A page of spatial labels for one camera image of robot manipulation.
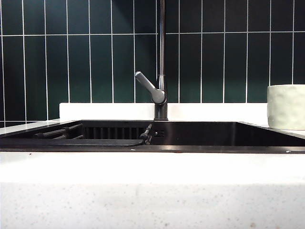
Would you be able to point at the pale green dimpled mug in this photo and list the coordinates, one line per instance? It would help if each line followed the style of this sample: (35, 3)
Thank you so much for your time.
(286, 107)

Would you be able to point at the black kitchen sink basin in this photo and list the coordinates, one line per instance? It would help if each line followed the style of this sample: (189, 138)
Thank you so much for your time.
(214, 136)

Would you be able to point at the dark metal faucet spout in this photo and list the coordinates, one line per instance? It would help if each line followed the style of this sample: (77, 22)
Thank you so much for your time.
(162, 47)

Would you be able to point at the black sink drain rack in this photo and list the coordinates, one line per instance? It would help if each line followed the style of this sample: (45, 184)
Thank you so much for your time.
(71, 142)

